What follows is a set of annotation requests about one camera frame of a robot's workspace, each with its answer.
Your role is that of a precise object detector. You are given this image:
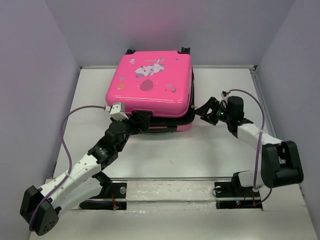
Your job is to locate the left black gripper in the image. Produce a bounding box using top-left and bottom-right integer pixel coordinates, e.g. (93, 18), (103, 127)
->
(110, 110), (149, 152)

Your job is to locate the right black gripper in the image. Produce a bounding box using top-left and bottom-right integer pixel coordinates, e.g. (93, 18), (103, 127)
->
(192, 96), (232, 126)

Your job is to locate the pink hard-shell suitcase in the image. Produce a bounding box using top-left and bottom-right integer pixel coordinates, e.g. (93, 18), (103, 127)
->
(105, 47), (195, 134)

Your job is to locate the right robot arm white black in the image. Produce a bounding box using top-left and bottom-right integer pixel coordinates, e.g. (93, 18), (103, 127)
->
(194, 96), (304, 196)

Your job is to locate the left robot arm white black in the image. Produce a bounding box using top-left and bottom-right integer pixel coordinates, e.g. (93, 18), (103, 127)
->
(19, 111), (152, 236)

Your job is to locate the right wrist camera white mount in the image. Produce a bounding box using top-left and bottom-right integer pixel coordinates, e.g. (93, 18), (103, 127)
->
(220, 91), (231, 101)

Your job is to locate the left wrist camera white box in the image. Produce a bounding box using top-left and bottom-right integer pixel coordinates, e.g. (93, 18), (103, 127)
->
(105, 102), (129, 121)

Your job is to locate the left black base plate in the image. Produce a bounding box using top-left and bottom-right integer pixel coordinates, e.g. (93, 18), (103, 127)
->
(79, 182), (127, 211)

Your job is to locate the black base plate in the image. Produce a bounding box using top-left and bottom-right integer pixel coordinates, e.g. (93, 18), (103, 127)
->
(211, 181), (263, 210)
(79, 182), (127, 211)

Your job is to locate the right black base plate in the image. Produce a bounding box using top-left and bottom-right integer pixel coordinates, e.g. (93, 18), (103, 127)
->
(211, 181), (263, 210)

